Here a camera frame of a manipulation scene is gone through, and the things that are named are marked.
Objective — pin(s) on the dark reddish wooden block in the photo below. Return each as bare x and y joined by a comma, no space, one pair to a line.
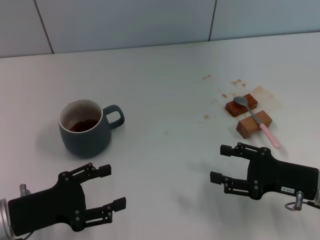
252,100

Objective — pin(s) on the light brown wooden block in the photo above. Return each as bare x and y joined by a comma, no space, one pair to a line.
246,127

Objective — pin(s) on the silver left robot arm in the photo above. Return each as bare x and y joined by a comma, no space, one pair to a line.
3,217

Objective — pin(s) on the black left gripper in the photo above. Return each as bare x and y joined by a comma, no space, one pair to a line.
50,207

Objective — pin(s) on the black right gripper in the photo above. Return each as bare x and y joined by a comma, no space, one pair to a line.
282,177

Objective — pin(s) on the dark grey ceramic cup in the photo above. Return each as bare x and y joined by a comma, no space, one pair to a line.
85,142

